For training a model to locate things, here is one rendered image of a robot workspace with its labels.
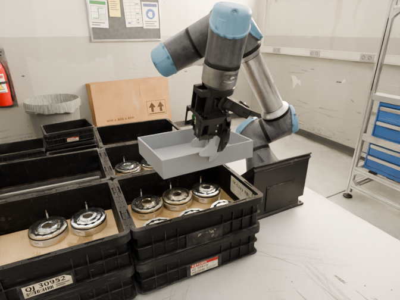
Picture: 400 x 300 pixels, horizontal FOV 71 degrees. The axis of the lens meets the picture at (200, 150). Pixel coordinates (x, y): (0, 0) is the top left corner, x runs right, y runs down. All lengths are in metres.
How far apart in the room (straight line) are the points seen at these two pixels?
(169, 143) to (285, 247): 0.53
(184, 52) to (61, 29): 3.21
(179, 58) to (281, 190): 0.70
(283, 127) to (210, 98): 0.63
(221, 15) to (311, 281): 0.77
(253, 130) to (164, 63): 0.63
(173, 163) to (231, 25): 0.34
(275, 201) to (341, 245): 0.27
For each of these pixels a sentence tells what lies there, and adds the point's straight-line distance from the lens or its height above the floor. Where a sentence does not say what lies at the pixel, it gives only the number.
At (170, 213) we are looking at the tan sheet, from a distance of 0.95.
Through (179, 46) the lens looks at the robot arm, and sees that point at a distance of 0.66.
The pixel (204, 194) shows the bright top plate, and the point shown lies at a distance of 0.98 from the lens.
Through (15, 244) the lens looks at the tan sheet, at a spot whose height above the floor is 0.83.
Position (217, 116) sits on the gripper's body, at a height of 1.21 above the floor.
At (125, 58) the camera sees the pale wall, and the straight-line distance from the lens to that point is 3.94.
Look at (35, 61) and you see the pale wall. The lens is 3.82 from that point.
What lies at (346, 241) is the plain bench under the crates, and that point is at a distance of 1.16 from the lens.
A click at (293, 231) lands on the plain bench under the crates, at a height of 0.70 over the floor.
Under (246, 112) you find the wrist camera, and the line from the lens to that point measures 0.69.
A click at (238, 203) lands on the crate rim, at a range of 0.82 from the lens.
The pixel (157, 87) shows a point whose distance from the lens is 3.94.
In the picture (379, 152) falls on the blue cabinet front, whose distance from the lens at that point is 2.64.
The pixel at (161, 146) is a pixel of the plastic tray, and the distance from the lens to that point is 0.88.
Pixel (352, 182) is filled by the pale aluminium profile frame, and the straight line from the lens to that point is 2.82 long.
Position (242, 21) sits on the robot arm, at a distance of 0.55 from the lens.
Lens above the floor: 1.38
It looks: 23 degrees down
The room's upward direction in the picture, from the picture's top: straight up
